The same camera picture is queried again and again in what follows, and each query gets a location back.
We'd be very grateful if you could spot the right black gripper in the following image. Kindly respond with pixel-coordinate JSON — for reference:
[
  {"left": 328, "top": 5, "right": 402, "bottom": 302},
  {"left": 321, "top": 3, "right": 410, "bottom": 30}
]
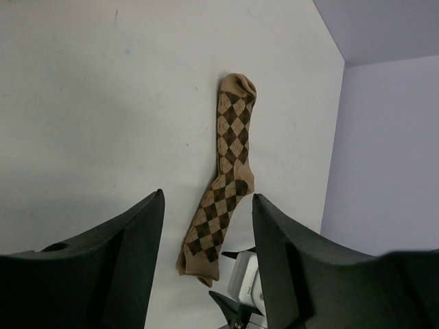
[{"left": 208, "top": 252, "right": 270, "bottom": 329}]

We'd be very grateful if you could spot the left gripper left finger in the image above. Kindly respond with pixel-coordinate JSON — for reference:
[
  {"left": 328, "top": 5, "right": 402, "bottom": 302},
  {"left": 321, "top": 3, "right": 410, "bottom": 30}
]
[{"left": 1, "top": 190, "right": 165, "bottom": 328}]

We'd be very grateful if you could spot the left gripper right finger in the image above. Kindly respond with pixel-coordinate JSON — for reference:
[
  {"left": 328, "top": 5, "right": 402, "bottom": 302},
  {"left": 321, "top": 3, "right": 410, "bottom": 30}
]
[{"left": 252, "top": 194, "right": 438, "bottom": 328}]

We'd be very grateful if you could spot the beige argyle sock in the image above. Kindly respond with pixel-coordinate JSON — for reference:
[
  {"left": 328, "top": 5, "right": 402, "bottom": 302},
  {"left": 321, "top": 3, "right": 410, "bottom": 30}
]
[{"left": 176, "top": 73, "right": 257, "bottom": 287}]

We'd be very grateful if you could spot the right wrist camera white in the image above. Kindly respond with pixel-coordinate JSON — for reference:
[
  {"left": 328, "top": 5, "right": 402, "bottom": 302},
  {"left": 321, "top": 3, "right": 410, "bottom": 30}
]
[{"left": 228, "top": 251, "right": 265, "bottom": 313}]

